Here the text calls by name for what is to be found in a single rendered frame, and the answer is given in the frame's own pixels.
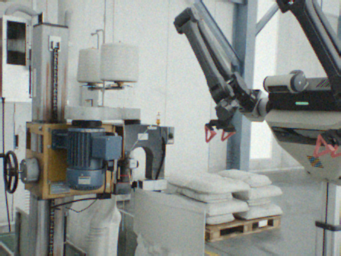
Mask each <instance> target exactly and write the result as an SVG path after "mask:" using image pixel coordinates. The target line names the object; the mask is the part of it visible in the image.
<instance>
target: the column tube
mask: <svg viewBox="0 0 341 256"><path fill-rule="evenodd" d="M49 36H57V37H61V52H59V58H58V60H59V66H58V68H59V72H58V81H57V82H58V104H57V105H58V111H57V112H58V118H57V120H58V123H57V124H67V119H64V113H65V106H68V67H69V29H68V28H63V27H56V26H52V25H43V24H41V25H38V26H36V27H33V35H32V54H33V65H32V95H31V101H32V123H35V124H52V122H53V60H54V58H53V51H49ZM34 69H36V77H37V91H36V97H34V96H33V93H34V87H33V70H34ZM31 150H32V151H35V152H39V153H43V135H41V134H35V133H31ZM49 202H50V199H46V200H42V199H41V197H38V196H37V195H35V194H33V193H31V192H30V212H29V236H28V249H27V256H48V254H49V215H50V214H49V208H50V206H49ZM64 202H65V197H57V198H56V199H55V205H57V204H61V203H64ZM56 208H60V209H61V210H55V214H54V216H55V221H54V236H53V237H54V243H53V244H54V250H53V256H63V236H64V211H65V205H62V206H57V207H56Z"/></svg>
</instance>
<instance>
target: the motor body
mask: <svg viewBox="0 0 341 256"><path fill-rule="evenodd" d="M68 131H69V132H68V138H67V162H66V164H68V165H70V167H67V168H66V183H67V185H68V187H69V188H70V189H73V190H77V191H83V190H97V189H100V188H102V186H103V184H104V174H105V168H104V167H102V161H103V159H99V158H93V157H92V140H93V138H94V136H106V133H105V128H102V127H90V128H84V127H83V126H70V127H69V128H68Z"/></svg>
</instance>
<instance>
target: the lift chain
mask: <svg viewBox="0 0 341 256"><path fill-rule="evenodd" d="M55 54H56V56H55ZM53 58H54V60H53V122H52V124H57V123H58V120H57V118H58V112H57V111H58V105H57V104H58V82H57V81H58V72H59V68H58V66H59V60H58V58H59V49H58V48H57V49H56V48H54V49H53ZM55 62H56V63H57V64H55ZM55 66H56V67H55ZM54 70H57V71H54ZM55 74H56V75H55ZM55 81H56V82H55ZM55 85H56V86H55ZM55 89H56V90H55ZM55 93H56V94H55ZM55 96H56V97H55ZM55 100H56V101H55ZM55 104H56V105H55ZM54 107H55V108H54ZM54 115H55V116H54ZM54 119H55V120H54ZM54 122H56V123H54ZM52 199H53V201H52ZM52 199H50V202H49V206H50V208H49V214H50V215H49V254H48V256H53V250H54V244H53V243H54V237H53V236H54V221H55V216H54V214H55V209H51V206H55V198H52ZM52 203H53V204H52ZM52 210H53V212H51V211H52ZM51 218H53V219H51ZM51 225H53V226H51ZM51 229H52V230H51ZM51 232H52V234H50V233H51ZM51 236H52V237H51ZM51 239H52V241H50V240H51ZM50 251H52V252H50Z"/></svg>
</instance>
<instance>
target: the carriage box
mask: <svg viewBox="0 0 341 256"><path fill-rule="evenodd" d="M70 126H72V122H67V124H35V123H32V122H26V146H25V158H36V159H37V162H38V164H39V167H40V175H39V178H38V180H37V182H36V183H29V184H24V189H25V190H28V191H30V192H31V193H33V194H35V195H37V196H38V197H41V199H42V200H46V199H52V198H57V197H70V196H81V195H88V194H99V193H103V192H104V184H105V174H104V184H103V186H102V188H100V189H97V190H83V191H77V190H73V189H70V192H66V193H60V194H50V183H57V182H64V181H66V168H67V167H70V165H68V164H66V162H67V149H66V150H52V131H53V129H68V128H69V127H70ZM101 127H102V128H105V132H114V133H115V124H105V123H102V126H101ZM31 133H35V134H41V135H43V153H39V152H35V151H32V150H31ZM110 192H111V193H112V192H113V172H112V171H107V188H106V191H105V193H110Z"/></svg>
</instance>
